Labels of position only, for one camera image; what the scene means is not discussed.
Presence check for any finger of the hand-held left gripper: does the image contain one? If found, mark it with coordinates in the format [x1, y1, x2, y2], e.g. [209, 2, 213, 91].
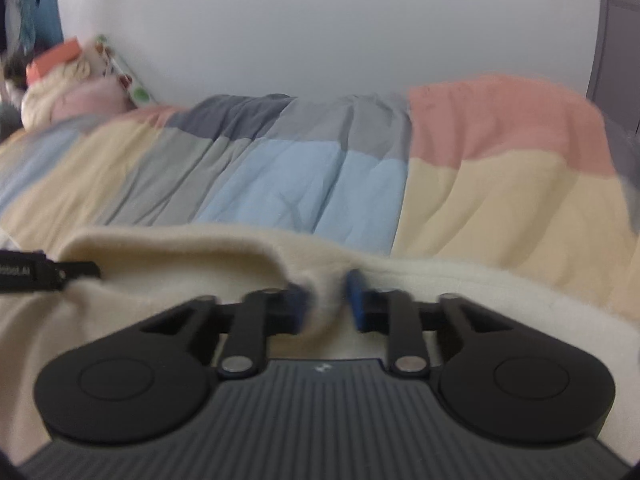
[57, 261, 102, 281]

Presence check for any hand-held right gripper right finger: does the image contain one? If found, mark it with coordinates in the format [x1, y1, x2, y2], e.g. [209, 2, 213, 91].
[346, 269, 522, 378]

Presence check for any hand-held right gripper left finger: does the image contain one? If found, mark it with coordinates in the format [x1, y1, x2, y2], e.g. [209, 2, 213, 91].
[134, 284, 308, 378]

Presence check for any cream fleece jacket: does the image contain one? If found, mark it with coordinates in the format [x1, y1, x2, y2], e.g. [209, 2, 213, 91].
[0, 225, 640, 466]

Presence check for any patchwork checkered quilt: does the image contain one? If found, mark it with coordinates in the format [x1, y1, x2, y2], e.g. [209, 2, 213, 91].
[0, 74, 640, 321]

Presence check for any cream blanket pile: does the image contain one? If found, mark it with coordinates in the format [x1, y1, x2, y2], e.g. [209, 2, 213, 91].
[20, 47, 109, 129]

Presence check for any patterned white pillow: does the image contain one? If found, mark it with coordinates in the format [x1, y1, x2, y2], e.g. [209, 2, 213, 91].
[95, 34, 161, 109]

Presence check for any orange box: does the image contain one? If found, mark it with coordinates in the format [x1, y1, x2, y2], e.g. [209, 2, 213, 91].
[26, 37, 84, 84]

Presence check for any dark teal curtain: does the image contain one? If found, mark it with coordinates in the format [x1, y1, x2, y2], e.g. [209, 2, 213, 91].
[0, 0, 64, 57]

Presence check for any grey door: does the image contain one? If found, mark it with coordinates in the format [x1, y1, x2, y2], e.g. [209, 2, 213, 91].
[585, 0, 640, 137]

